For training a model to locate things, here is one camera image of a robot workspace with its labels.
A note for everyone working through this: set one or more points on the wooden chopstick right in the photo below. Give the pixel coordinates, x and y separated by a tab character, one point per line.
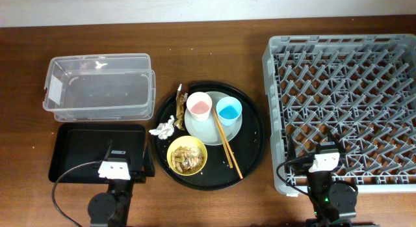
233	160

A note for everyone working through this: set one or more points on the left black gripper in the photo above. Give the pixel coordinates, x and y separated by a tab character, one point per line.
140	177

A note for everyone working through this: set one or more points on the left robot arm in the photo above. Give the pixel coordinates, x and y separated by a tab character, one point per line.
111	208

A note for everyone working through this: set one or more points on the yellow bowl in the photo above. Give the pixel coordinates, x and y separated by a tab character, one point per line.
186	141

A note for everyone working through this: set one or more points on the round black serving tray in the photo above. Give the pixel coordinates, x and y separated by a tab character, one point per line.
248	146

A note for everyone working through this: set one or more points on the food scraps pile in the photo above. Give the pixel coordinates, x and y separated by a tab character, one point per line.
187	160

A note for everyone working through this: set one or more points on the clear plastic storage bin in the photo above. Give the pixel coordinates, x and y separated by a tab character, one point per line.
98	88

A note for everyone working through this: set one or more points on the white tissue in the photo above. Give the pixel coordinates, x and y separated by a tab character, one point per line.
164	130

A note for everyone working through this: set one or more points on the blue cup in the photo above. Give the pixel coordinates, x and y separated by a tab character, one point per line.
228	110

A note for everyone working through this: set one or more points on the wooden chopstick left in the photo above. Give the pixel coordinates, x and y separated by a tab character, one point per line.
218	125

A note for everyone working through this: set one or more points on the wooden chopstick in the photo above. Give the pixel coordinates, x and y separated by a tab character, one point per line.
218	125
233	160

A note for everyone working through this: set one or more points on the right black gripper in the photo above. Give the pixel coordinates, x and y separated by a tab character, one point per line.
291	151

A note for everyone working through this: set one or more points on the pink cup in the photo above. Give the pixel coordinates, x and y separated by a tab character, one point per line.
199	104

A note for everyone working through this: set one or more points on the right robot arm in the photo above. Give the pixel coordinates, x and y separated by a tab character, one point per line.
333	201

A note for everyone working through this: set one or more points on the grey dishwasher rack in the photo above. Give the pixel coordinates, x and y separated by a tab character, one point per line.
359	87

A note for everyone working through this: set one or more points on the black rectangular tray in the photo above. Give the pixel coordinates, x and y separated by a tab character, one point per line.
79	143

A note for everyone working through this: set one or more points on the gold brown snack wrapper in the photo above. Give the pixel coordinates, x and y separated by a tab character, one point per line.
181	98

